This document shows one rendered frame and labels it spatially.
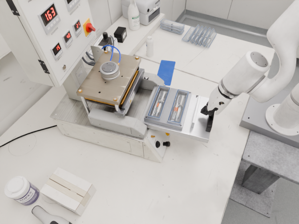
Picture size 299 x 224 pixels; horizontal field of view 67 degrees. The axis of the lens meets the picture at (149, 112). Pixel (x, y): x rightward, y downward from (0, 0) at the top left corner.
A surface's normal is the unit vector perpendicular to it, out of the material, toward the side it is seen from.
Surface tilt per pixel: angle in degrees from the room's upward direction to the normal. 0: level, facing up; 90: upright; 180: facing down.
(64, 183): 1
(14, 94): 90
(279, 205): 0
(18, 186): 1
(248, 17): 90
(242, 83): 85
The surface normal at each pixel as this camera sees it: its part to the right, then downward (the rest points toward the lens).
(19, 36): -0.31, 0.77
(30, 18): 0.95, 0.23
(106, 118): -0.02, -0.60
